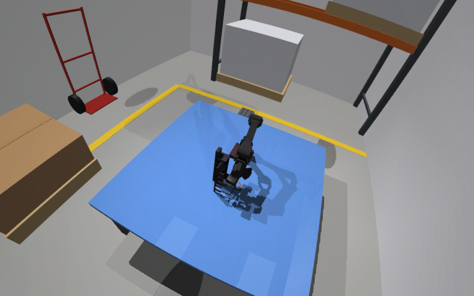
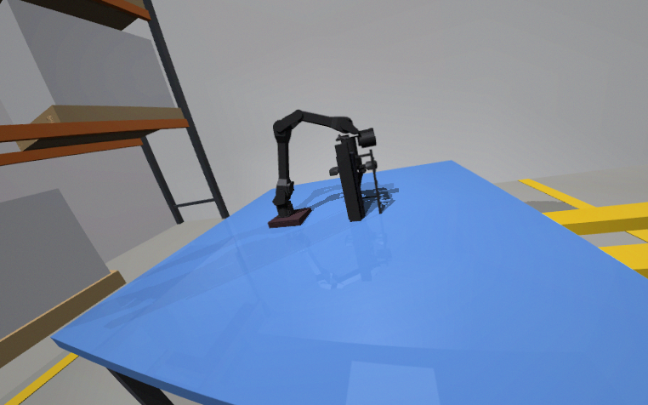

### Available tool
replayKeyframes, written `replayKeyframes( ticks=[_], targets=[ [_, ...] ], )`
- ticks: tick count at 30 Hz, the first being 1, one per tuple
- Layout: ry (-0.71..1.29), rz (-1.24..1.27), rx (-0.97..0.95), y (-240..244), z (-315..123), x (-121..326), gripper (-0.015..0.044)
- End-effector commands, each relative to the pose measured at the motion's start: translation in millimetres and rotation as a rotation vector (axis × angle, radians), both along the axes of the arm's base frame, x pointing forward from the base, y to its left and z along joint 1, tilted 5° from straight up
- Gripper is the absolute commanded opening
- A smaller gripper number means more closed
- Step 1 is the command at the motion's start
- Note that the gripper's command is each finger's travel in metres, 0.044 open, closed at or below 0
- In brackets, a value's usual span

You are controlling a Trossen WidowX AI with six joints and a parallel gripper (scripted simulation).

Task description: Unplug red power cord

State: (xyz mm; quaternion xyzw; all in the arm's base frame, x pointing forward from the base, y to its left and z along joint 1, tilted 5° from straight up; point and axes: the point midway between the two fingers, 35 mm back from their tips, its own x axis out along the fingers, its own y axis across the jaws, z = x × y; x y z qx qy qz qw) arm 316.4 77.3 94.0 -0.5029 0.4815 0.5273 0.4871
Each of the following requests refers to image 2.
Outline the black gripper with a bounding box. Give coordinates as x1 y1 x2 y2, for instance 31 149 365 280
329 149 378 185

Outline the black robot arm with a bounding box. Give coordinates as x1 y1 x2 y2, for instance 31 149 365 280
272 110 376 218

